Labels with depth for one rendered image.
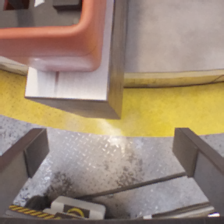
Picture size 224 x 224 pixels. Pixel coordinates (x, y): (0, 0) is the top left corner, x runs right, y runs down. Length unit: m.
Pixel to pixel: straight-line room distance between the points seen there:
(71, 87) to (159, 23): 0.56
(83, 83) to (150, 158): 0.74
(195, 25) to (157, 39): 0.16
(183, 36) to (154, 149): 0.57
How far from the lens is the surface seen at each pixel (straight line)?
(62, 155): 1.01
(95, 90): 0.25
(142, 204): 1.01
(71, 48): 0.17
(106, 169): 0.96
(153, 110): 0.94
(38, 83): 0.29
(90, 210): 0.90
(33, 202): 0.99
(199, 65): 0.71
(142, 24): 0.75
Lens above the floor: 0.92
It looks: 81 degrees down
